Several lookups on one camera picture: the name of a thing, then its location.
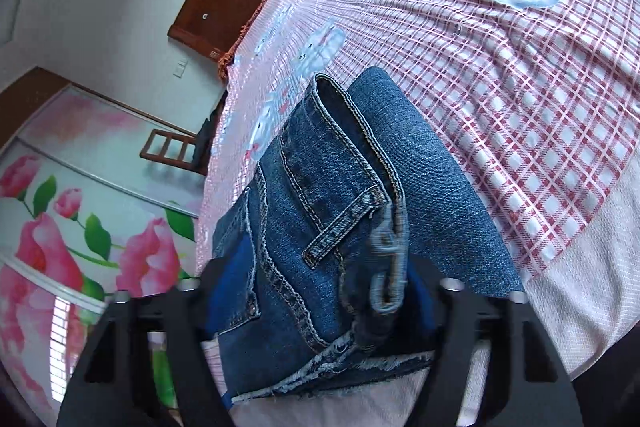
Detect pink checked bed sheet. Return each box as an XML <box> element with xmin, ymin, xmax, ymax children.
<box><xmin>195</xmin><ymin>0</ymin><xmax>640</xmax><ymax>288</ymax></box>

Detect floral sliding door wardrobe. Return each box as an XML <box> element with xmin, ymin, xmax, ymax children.
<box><xmin>0</xmin><ymin>67</ymin><xmax>206</xmax><ymax>427</ymax></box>

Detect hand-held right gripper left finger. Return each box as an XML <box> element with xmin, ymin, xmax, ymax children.
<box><xmin>56</xmin><ymin>247</ymin><xmax>251</xmax><ymax>427</ymax></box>

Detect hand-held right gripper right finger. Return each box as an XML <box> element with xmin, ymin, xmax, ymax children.
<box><xmin>405</xmin><ymin>254</ymin><xmax>586</xmax><ymax>427</ymax></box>

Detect wooden chair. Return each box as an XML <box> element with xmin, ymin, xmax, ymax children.
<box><xmin>140</xmin><ymin>128</ymin><xmax>208</xmax><ymax>178</ymax></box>

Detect blue denim pants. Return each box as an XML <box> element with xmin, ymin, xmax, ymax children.
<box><xmin>212</xmin><ymin>66</ymin><xmax>526</xmax><ymax>405</ymax></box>

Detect brown fringed bed mat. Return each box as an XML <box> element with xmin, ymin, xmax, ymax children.
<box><xmin>216</xmin><ymin>0</ymin><xmax>286</xmax><ymax>80</ymax></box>

